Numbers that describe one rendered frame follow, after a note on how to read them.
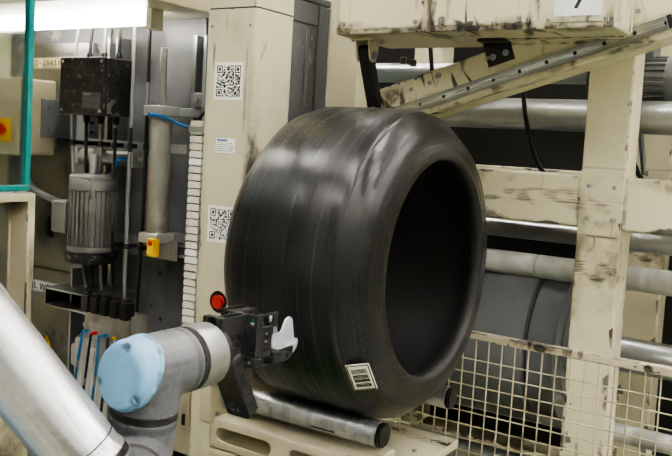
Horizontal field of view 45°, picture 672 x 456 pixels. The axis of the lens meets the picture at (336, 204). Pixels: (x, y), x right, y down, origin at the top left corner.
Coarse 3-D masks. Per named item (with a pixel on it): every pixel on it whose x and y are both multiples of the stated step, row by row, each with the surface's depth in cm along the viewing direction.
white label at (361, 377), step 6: (348, 366) 132; (354, 366) 132; (360, 366) 132; (366, 366) 132; (348, 372) 133; (354, 372) 133; (360, 372) 133; (366, 372) 133; (354, 378) 134; (360, 378) 134; (366, 378) 134; (372, 378) 133; (354, 384) 135; (360, 384) 135; (366, 384) 134; (372, 384) 134; (354, 390) 136
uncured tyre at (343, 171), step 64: (320, 128) 144; (384, 128) 139; (448, 128) 154; (256, 192) 139; (320, 192) 133; (384, 192) 132; (448, 192) 174; (256, 256) 136; (320, 256) 129; (384, 256) 132; (448, 256) 178; (320, 320) 130; (384, 320) 134; (448, 320) 174; (320, 384) 138; (384, 384) 138
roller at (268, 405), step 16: (256, 400) 153; (272, 400) 152; (288, 400) 151; (272, 416) 152; (288, 416) 149; (304, 416) 147; (320, 416) 146; (336, 416) 144; (352, 416) 144; (336, 432) 144; (352, 432) 142; (368, 432) 140; (384, 432) 141
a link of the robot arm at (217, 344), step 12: (192, 324) 114; (204, 324) 115; (204, 336) 112; (216, 336) 113; (216, 348) 112; (228, 348) 114; (216, 360) 111; (228, 360) 114; (216, 372) 112; (204, 384) 112
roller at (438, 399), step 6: (444, 390) 164; (450, 390) 164; (432, 396) 164; (438, 396) 164; (444, 396) 163; (450, 396) 163; (456, 396) 166; (426, 402) 166; (432, 402) 165; (438, 402) 164; (444, 402) 163; (450, 402) 164; (450, 408) 165
